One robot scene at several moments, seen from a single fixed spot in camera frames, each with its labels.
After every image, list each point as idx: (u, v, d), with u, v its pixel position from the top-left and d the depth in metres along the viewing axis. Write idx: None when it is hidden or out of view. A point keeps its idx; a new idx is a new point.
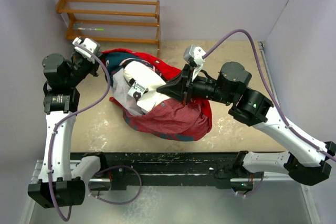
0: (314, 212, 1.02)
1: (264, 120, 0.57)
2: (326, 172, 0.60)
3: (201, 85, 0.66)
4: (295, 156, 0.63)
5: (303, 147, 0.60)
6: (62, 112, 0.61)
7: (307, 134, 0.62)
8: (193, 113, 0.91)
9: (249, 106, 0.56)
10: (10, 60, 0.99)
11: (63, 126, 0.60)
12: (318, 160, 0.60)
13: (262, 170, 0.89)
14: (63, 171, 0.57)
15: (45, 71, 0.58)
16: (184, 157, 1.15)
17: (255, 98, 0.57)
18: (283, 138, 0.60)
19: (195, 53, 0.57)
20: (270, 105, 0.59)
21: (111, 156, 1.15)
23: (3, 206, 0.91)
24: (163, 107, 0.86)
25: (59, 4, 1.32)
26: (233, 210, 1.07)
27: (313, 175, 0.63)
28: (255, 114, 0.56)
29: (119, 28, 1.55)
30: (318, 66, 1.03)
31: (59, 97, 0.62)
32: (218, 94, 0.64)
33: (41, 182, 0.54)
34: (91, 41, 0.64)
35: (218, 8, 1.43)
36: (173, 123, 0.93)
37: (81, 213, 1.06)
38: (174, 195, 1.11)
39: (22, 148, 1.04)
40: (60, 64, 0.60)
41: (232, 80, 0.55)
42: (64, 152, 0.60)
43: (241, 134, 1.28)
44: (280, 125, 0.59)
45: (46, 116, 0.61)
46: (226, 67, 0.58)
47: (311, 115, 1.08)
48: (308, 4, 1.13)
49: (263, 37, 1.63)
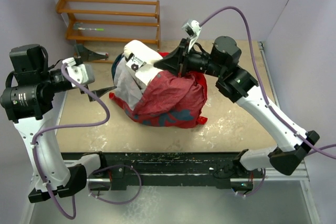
0: (315, 212, 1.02)
1: (245, 95, 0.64)
2: (299, 156, 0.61)
3: (196, 59, 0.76)
4: (274, 138, 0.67)
5: (280, 128, 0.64)
6: (35, 118, 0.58)
7: (288, 118, 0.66)
8: (188, 81, 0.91)
9: (234, 82, 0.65)
10: (10, 59, 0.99)
11: (42, 135, 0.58)
12: (294, 144, 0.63)
13: (257, 167, 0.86)
14: (60, 178, 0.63)
15: (13, 52, 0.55)
16: (184, 157, 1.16)
17: (242, 75, 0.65)
18: (261, 116, 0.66)
19: (193, 23, 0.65)
20: (254, 84, 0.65)
21: (110, 156, 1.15)
23: (3, 206, 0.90)
24: (159, 78, 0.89)
25: (59, 4, 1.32)
26: (233, 211, 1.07)
27: (287, 160, 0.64)
28: (237, 88, 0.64)
29: (119, 28, 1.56)
30: (318, 66, 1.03)
31: (20, 94, 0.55)
32: (210, 67, 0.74)
33: (40, 191, 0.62)
34: (85, 71, 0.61)
35: (218, 9, 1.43)
36: (171, 95, 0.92)
37: (81, 213, 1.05)
38: (174, 196, 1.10)
39: (21, 148, 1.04)
40: (31, 49, 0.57)
41: (221, 51, 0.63)
42: (55, 159, 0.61)
43: (241, 134, 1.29)
44: (260, 103, 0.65)
45: (14, 125, 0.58)
46: (220, 40, 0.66)
47: (311, 115, 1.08)
48: (308, 4, 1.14)
49: (263, 37, 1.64)
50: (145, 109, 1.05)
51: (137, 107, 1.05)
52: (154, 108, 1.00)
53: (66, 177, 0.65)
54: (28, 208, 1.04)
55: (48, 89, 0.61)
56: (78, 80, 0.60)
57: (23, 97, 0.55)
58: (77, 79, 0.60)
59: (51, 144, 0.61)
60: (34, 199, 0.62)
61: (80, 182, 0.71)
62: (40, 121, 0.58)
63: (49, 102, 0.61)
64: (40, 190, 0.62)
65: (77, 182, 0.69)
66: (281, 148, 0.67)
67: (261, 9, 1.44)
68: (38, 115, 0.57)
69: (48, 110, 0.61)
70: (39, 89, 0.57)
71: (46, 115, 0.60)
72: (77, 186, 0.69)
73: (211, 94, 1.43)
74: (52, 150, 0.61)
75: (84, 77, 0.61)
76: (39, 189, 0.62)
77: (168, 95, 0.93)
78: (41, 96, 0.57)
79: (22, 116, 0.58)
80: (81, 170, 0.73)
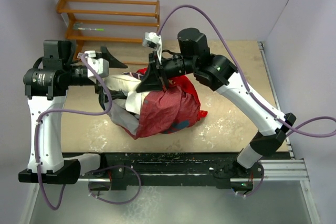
0: (314, 212, 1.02)
1: (226, 83, 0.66)
2: (280, 139, 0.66)
3: (171, 65, 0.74)
4: (256, 124, 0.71)
5: (262, 114, 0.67)
6: (46, 99, 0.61)
7: (268, 104, 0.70)
8: (176, 96, 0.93)
9: (213, 69, 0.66)
10: (10, 60, 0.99)
11: (48, 115, 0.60)
12: (274, 128, 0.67)
13: (254, 161, 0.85)
14: (52, 163, 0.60)
15: (48, 41, 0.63)
16: (184, 157, 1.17)
17: (221, 63, 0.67)
18: (242, 103, 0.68)
19: (150, 35, 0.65)
20: (234, 71, 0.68)
21: (111, 156, 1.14)
23: (3, 206, 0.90)
24: (147, 104, 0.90)
25: (59, 4, 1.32)
26: (233, 210, 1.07)
27: (269, 144, 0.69)
28: (218, 76, 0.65)
29: (119, 28, 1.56)
30: (318, 66, 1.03)
31: (40, 75, 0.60)
32: (187, 65, 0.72)
33: (30, 172, 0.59)
34: (102, 65, 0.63)
35: (218, 8, 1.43)
36: (166, 114, 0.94)
37: (82, 213, 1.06)
38: (175, 196, 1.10)
39: (21, 148, 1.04)
40: (65, 42, 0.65)
41: (185, 40, 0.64)
42: (53, 144, 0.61)
43: (241, 134, 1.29)
44: (241, 90, 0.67)
45: (28, 100, 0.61)
46: (182, 32, 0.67)
47: (311, 115, 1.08)
48: (308, 4, 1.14)
49: (263, 37, 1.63)
50: (146, 132, 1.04)
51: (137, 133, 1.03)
52: (154, 129, 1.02)
53: (58, 166, 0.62)
54: (28, 207, 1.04)
55: (66, 79, 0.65)
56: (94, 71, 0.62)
57: (42, 78, 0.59)
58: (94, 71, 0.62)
59: (54, 126, 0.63)
60: (23, 179, 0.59)
61: (71, 176, 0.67)
62: (51, 102, 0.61)
63: (62, 89, 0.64)
64: (30, 170, 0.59)
65: (69, 174, 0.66)
66: (261, 132, 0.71)
67: (261, 9, 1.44)
68: (50, 95, 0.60)
69: (61, 96, 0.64)
70: (56, 74, 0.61)
71: (57, 98, 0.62)
72: (68, 178, 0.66)
73: (211, 94, 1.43)
74: (53, 135, 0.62)
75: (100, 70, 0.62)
76: (30, 169, 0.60)
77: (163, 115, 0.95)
78: (57, 81, 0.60)
79: (37, 94, 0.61)
80: (75, 163, 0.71)
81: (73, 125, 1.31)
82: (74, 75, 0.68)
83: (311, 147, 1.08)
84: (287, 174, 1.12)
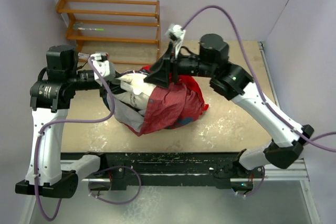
0: (315, 212, 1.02)
1: (241, 93, 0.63)
2: (297, 151, 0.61)
3: (185, 63, 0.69)
4: (272, 135, 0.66)
5: (276, 124, 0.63)
6: (50, 112, 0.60)
7: (284, 114, 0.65)
8: (181, 93, 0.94)
9: (229, 78, 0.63)
10: (10, 60, 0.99)
11: (50, 128, 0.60)
12: (291, 140, 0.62)
13: (256, 164, 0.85)
14: (50, 176, 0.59)
15: (50, 52, 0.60)
16: (184, 157, 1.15)
17: (237, 72, 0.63)
18: (257, 113, 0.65)
19: (175, 27, 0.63)
20: (250, 81, 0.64)
21: (111, 156, 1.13)
23: (3, 206, 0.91)
24: (153, 103, 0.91)
25: (59, 4, 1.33)
26: (233, 211, 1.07)
27: (284, 156, 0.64)
28: (233, 86, 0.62)
29: (119, 28, 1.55)
30: (318, 66, 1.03)
31: (45, 89, 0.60)
32: (201, 68, 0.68)
33: (28, 183, 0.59)
34: (108, 66, 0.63)
35: (218, 8, 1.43)
36: (171, 111, 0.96)
37: (81, 213, 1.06)
38: (175, 196, 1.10)
39: (21, 148, 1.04)
40: (66, 51, 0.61)
41: (208, 48, 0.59)
42: (53, 157, 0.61)
43: (241, 134, 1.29)
44: (257, 100, 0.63)
45: (32, 112, 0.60)
46: (205, 37, 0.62)
47: (311, 115, 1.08)
48: (308, 4, 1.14)
49: (263, 36, 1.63)
50: (151, 128, 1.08)
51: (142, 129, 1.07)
52: (158, 126, 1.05)
53: (56, 178, 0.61)
54: (28, 208, 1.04)
55: (71, 89, 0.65)
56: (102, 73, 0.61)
57: (48, 92, 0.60)
58: (101, 72, 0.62)
59: (56, 137, 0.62)
60: (19, 190, 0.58)
61: (69, 189, 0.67)
62: (54, 115, 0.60)
63: (67, 101, 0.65)
64: (28, 181, 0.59)
65: (66, 186, 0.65)
66: (277, 145, 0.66)
67: (261, 9, 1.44)
68: (54, 108, 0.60)
69: (65, 108, 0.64)
70: (62, 88, 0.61)
71: (61, 111, 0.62)
72: (65, 191, 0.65)
73: (211, 94, 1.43)
74: (54, 147, 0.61)
75: (107, 71, 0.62)
76: (27, 180, 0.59)
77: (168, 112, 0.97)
78: (62, 94, 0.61)
79: (42, 106, 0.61)
80: (74, 177, 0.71)
81: (72, 125, 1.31)
82: (79, 82, 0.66)
83: (311, 147, 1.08)
84: (287, 174, 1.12)
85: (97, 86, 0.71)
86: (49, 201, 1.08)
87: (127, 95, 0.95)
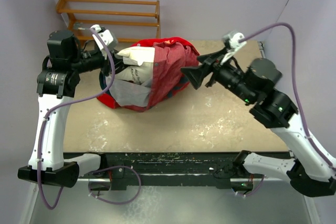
0: (315, 212, 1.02)
1: (287, 126, 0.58)
2: (333, 189, 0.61)
3: (227, 74, 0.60)
4: (306, 167, 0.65)
5: (317, 160, 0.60)
6: (55, 97, 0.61)
7: (323, 149, 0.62)
8: (178, 49, 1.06)
9: (273, 108, 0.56)
10: (10, 60, 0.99)
11: (55, 113, 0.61)
12: (328, 176, 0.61)
13: (262, 172, 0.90)
14: (53, 161, 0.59)
15: (50, 42, 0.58)
16: (184, 157, 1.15)
17: (283, 101, 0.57)
18: (298, 147, 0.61)
19: (234, 36, 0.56)
20: (294, 112, 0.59)
21: (111, 156, 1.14)
23: (3, 206, 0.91)
24: (158, 65, 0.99)
25: (59, 3, 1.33)
26: (233, 211, 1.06)
27: (316, 188, 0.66)
28: (278, 117, 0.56)
29: (120, 28, 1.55)
30: (318, 66, 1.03)
31: (53, 77, 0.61)
32: (240, 88, 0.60)
33: (30, 168, 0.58)
34: (110, 33, 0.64)
35: (218, 9, 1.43)
36: (175, 67, 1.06)
37: (81, 213, 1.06)
38: (175, 195, 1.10)
39: (21, 148, 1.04)
40: (66, 38, 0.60)
41: (261, 76, 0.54)
42: (56, 142, 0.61)
43: (241, 134, 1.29)
44: (300, 134, 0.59)
45: (38, 98, 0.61)
46: (256, 62, 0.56)
47: (311, 115, 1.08)
48: (308, 4, 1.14)
49: (263, 37, 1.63)
50: (158, 95, 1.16)
51: (151, 98, 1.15)
52: (166, 88, 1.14)
53: (58, 165, 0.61)
54: (28, 207, 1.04)
55: (76, 75, 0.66)
56: (106, 41, 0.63)
57: (54, 79, 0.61)
58: (104, 40, 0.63)
59: (61, 123, 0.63)
60: (22, 176, 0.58)
61: (70, 179, 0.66)
62: (61, 101, 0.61)
63: (73, 88, 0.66)
64: (30, 167, 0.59)
65: (68, 175, 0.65)
66: (309, 174, 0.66)
67: (261, 10, 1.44)
68: (60, 94, 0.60)
69: (70, 96, 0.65)
70: (68, 75, 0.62)
71: (66, 98, 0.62)
72: (67, 179, 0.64)
73: (211, 94, 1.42)
74: (58, 134, 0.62)
75: (110, 38, 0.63)
76: (30, 166, 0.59)
77: (172, 70, 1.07)
78: (69, 82, 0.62)
79: (48, 93, 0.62)
80: (75, 167, 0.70)
81: (72, 124, 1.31)
82: (84, 63, 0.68)
83: None
84: None
85: (101, 64, 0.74)
86: (49, 201, 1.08)
87: (128, 72, 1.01)
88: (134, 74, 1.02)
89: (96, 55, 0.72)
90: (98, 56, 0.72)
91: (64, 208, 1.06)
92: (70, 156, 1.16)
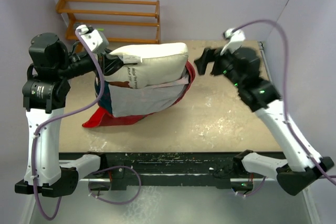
0: (315, 212, 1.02)
1: (265, 107, 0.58)
2: (308, 179, 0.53)
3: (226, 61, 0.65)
4: (286, 157, 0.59)
5: (293, 146, 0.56)
6: (44, 112, 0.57)
7: (305, 139, 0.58)
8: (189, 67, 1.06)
9: (256, 90, 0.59)
10: (10, 59, 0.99)
11: (46, 128, 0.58)
12: (305, 166, 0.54)
13: (256, 171, 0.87)
14: (48, 176, 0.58)
15: (32, 49, 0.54)
16: (184, 157, 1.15)
17: (266, 85, 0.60)
18: (275, 131, 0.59)
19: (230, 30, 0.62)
20: (277, 97, 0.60)
21: (111, 156, 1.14)
23: (3, 206, 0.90)
24: (166, 60, 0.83)
25: (59, 4, 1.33)
26: (233, 211, 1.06)
27: (292, 178, 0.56)
28: (259, 98, 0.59)
29: (119, 28, 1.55)
30: (317, 66, 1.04)
31: (38, 88, 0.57)
32: (231, 73, 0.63)
33: (27, 184, 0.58)
34: (99, 34, 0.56)
35: (218, 8, 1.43)
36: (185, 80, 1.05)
37: (81, 213, 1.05)
38: (175, 195, 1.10)
39: (21, 148, 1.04)
40: (51, 45, 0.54)
41: (240, 57, 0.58)
42: (51, 157, 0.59)
43: (241, 134, 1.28)
44: (279, 117, 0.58)
45: (26, 113, 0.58)
46: (242, 48, 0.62)
47: (311, 114, 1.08)
48: (308, 3, 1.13)
49: (263, 37, 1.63)
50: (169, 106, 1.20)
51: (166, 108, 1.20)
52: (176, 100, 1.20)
53: (55, 178, 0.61)
54: (28, 207, 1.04)
55: (65, 84, 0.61)
56: (94, 43, 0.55)
57: (41, 91, 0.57)
58: (93, 42, 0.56)
59: (53, 137, 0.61)
60: (19, 190, 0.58)
61: (68, 187, 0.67)
62: (49, 116, 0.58)
63: (62, 99, 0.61)
64: (27, 181, 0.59)
65: (65, 184, 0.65)
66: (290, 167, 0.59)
67: (261, 10, 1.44)
68: (48, 109, 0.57)
69: (60, 107, 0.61)
70: (56, 86, 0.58)
71: (55, 112, 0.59)
72: (66, 189, 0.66)
73: (211, 94, 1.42)
74: (52, 148, 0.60)
75: (99, 39, 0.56)
76: (26, 181, 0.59)
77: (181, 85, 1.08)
78: (56, 93, 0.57)
79: (36, 107, 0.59)
80: (73, 174, 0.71)
81: (72, 125, 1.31)
82: (73, 67, 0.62)
83: None
84: None
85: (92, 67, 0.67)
86: (49, 201, 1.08)
87: (125, 72, 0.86)
88: (130, 73, 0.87)
89: (86, 57, 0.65)
90: (88, 58, 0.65)
91: (64, 208, 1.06)
92: (70, 156, 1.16)
